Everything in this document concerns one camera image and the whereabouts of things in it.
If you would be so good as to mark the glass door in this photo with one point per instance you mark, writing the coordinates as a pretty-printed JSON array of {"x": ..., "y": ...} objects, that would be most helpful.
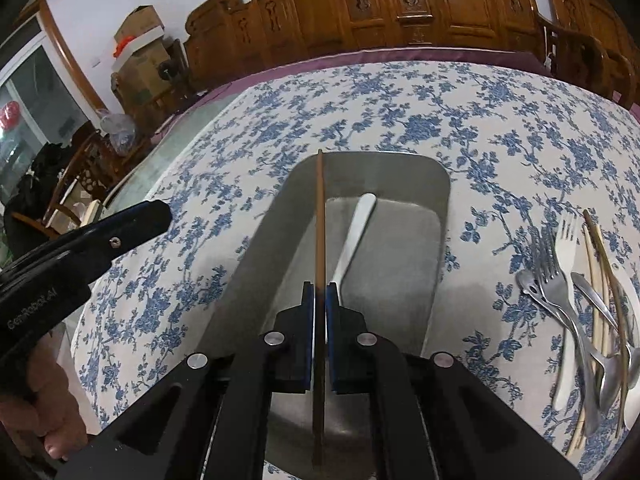
[{"x": 45, "y": 90}]

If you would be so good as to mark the large brown cardboard box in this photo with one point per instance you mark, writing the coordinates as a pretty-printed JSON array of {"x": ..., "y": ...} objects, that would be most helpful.
[{"x": 145, "y": 80}]

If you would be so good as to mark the white flat cardboard box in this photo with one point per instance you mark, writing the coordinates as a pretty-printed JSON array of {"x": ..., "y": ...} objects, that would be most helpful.
[{"x": 135, "y": 49}]

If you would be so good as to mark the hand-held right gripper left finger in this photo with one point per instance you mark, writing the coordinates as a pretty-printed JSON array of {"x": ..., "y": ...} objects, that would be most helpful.
[{"x": 308, "y": 340}]

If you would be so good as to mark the brown wooden chopstick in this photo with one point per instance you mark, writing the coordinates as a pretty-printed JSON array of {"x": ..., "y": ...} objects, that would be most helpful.
[
  {"x": 602, "y": 255},
  {"x": 320, "y": 210}
]

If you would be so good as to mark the blue floral tablecloth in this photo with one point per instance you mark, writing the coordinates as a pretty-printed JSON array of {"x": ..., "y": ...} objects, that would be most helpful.
[{"x": 400, "y": 110}]

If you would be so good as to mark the clear plastic bag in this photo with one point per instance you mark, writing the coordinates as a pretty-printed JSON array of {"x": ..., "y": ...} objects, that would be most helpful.
[{"x": 117, "y": 130}]

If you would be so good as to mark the person's left hand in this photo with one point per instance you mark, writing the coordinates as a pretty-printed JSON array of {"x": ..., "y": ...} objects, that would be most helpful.
[{"x": 50, "y": 400}]

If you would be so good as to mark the metal fork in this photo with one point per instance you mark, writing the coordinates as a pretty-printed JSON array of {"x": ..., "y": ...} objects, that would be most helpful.
[{"x": 547, "y": 265}]

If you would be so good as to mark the wooden chair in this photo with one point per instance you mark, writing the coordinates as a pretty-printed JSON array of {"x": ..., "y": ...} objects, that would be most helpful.
[{"x": 75, "y": 170}]

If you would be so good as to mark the small brown cardboard box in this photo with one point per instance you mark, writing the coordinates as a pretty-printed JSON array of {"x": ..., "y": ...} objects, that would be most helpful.
[{"x": 142, "y": 20}]

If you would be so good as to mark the white plastic knife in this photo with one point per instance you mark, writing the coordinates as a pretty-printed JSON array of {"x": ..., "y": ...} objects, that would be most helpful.
[{"x": 357, "y": 220}]

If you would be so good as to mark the black clothes pile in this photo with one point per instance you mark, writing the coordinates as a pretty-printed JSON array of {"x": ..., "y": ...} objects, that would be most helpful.
[{"x": 47, "y": 170}]

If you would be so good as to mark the red round decoration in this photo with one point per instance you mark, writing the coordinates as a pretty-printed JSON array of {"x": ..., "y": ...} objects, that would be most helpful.
[{"x": 10, "y": 116}]

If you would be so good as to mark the cream box with black band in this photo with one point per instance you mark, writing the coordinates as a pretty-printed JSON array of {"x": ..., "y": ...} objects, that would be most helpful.
[{"x": 93, "y": 211}]

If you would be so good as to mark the purple tablecloth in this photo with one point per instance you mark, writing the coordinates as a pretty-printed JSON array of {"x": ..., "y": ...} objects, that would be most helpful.
[{"x": 350, "y": 55}]

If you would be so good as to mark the dark wooden armchair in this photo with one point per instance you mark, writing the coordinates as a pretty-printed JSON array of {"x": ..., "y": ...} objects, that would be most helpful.
[{"x": 585, "y": 60}]

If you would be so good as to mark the metal tray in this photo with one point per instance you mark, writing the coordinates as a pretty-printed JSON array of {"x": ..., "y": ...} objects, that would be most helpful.
[{"x": 390, "y": 260}]

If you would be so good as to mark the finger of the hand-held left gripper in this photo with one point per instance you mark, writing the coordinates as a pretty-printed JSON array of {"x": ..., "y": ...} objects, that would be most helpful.
[{"x": 130, "y": 230}]

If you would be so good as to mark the white plastic fork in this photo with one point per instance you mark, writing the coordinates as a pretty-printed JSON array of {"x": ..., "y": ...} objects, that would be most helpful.
[{"x": 567, "y": 255}]

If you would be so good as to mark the short carved wooden bench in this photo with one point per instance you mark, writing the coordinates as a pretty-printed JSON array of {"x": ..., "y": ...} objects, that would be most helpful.
[{"x": 600, "y": 15}]

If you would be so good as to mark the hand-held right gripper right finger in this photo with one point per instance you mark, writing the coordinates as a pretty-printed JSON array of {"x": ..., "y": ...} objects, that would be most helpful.
[{"x": 333, "y": 340}]

